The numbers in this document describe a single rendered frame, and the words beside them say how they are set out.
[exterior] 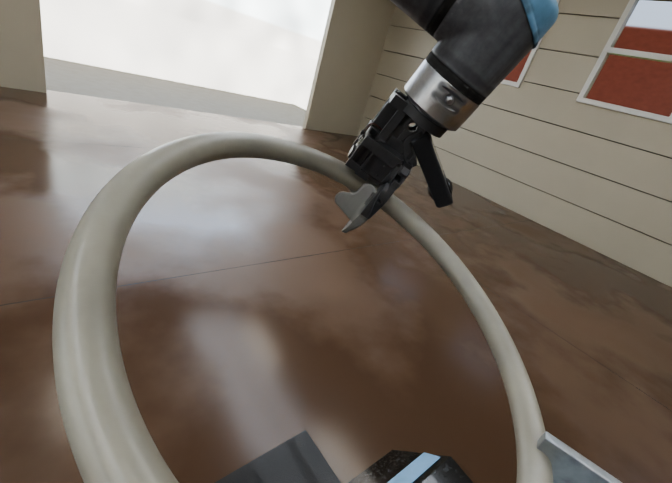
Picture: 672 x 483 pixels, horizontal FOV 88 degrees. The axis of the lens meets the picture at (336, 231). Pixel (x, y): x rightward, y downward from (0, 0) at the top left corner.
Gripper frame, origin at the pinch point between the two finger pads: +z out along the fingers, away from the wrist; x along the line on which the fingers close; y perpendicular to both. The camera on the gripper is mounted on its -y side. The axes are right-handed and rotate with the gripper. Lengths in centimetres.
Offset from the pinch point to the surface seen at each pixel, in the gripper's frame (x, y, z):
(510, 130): -581, -265, 20
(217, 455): -3, -21, 118
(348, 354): -71, -68, 115
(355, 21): -778, 61, 61
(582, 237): -437, -413, 59
